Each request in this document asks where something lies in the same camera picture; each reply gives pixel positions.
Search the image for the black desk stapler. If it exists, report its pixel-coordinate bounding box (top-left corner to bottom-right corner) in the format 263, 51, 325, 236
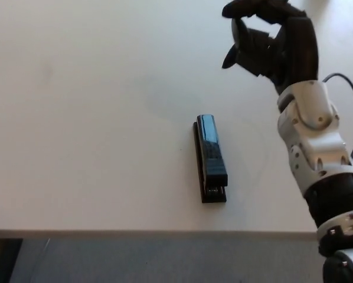
192, 114, 229, 205

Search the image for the dark table leg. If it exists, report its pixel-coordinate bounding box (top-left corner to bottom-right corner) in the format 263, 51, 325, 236
0, 238, 24, 283

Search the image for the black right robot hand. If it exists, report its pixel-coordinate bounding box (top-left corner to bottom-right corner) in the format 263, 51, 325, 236
221, 0, 319, 96

